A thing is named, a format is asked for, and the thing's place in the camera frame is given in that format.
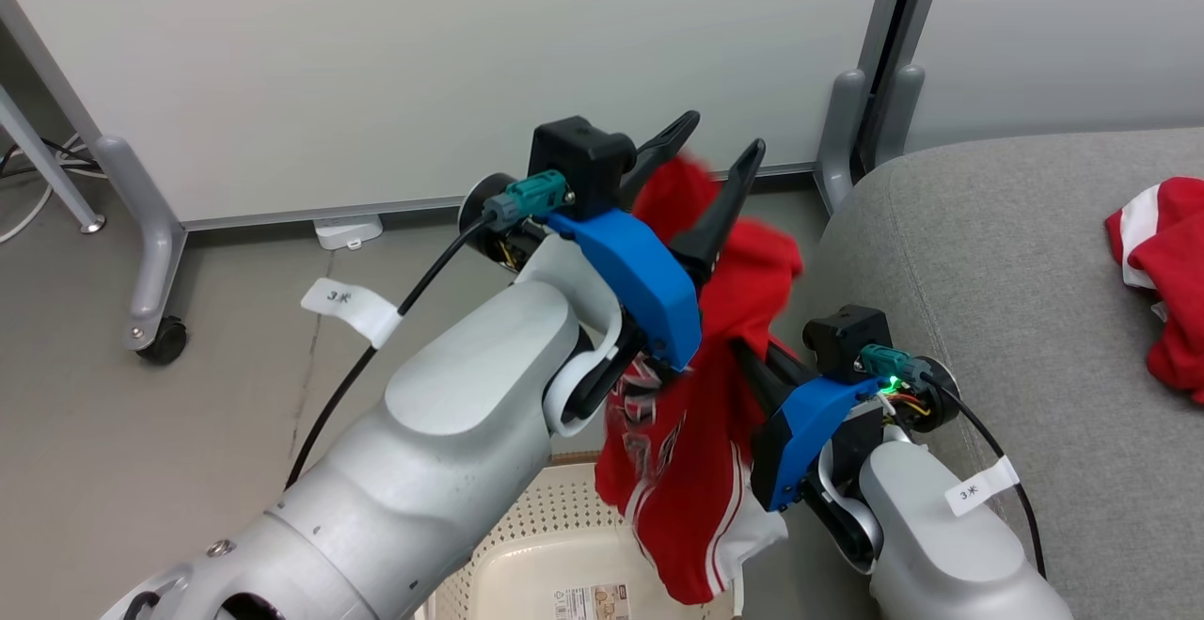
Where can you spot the white power outlet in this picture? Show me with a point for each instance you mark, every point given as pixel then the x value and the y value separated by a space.
pixel 348 230

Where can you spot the red jersey with white trim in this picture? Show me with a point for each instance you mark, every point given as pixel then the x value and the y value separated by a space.
pixel 696 451

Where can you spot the teal camera connector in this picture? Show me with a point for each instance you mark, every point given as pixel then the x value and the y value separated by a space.
pixel 889 364
pixel 531 195

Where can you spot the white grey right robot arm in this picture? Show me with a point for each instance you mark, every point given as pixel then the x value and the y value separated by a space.
pixel 941 554

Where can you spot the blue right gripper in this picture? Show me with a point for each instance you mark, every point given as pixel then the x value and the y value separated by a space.
pixel 800 432

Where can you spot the grey metal desk leg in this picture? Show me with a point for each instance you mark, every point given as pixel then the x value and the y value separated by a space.
pixel 47 164

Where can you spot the large white partition panel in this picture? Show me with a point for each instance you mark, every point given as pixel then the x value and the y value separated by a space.
pixel 376 55

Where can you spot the narrow white partition panel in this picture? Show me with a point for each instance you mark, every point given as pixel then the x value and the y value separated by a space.
pixel 1063 27

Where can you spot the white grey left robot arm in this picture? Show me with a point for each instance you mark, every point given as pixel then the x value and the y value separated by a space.
pixel 451 432

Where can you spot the red and white garment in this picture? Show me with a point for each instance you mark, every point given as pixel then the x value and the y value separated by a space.
pixel 1176 262

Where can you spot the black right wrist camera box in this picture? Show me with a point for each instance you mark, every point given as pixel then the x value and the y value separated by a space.
pixel 847 338

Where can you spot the teal left camera connector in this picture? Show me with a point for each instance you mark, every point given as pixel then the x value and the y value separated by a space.
pixel 531 195

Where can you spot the white perforated laundry basket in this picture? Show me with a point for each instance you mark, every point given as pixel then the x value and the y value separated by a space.
pixel 527 564

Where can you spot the grey fabric sofa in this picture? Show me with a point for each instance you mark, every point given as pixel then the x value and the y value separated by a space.
pixel 1016 272

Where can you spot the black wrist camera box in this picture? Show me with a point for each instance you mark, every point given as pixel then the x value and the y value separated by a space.
pixel 847 338
pixel 578 159

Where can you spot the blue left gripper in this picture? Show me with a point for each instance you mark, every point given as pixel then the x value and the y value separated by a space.
pixel 649 291

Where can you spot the grey partition foot with caster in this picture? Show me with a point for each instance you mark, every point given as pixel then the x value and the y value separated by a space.
pixel 155 253

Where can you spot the teal right camera connector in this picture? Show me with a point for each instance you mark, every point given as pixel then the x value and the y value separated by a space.
pixel 889 364

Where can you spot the printed sticker in basket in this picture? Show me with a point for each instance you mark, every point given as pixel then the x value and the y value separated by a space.
pixel 591 603

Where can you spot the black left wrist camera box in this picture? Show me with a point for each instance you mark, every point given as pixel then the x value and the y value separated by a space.
pixel 578 159

